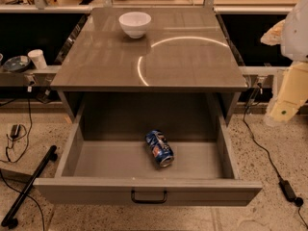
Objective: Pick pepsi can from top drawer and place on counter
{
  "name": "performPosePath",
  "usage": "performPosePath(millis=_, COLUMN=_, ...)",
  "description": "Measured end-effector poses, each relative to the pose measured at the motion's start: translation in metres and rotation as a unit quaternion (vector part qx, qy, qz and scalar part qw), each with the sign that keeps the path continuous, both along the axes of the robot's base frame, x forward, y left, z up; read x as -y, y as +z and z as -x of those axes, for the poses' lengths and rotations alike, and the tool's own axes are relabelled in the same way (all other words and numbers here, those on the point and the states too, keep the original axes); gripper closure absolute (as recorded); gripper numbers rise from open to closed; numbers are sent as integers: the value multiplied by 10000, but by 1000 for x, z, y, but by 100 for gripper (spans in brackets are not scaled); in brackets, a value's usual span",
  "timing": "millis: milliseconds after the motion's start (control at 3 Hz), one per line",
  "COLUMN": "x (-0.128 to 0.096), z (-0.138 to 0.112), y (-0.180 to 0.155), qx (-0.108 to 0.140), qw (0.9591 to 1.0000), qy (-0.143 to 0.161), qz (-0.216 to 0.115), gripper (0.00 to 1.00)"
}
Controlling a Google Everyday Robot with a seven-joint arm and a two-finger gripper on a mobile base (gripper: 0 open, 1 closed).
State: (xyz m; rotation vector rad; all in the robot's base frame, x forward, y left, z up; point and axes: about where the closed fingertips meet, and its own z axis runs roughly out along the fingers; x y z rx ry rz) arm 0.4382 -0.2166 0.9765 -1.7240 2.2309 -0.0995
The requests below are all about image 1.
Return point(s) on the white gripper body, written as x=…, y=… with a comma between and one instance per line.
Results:
x=295, y=33

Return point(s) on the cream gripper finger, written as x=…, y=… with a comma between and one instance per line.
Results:
x=292, y=95
x=273, y=35

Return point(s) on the blue pepsi can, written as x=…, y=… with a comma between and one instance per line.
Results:
x=162, y=152

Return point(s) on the open grey drawer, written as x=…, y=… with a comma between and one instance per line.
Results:
x=106, y=155

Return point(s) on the black power adapter right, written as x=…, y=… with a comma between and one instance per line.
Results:
x=287, y=190

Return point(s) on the black power adapter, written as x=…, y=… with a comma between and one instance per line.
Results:
x=15, y=131
x=287, y=190

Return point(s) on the white ceramic bowl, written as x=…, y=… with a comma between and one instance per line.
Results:
x=134, y=24

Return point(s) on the white paper cup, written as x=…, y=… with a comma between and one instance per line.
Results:
x=37, y=58

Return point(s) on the dark blue plate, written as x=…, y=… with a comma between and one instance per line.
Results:
x=17, y=64

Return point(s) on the black power adapter left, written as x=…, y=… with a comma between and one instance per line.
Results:
x=15, y=131

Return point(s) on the black bar on floor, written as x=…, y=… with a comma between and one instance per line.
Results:
x=9, y=220

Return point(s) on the black drawer handle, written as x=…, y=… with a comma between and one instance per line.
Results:
x=149, y=197

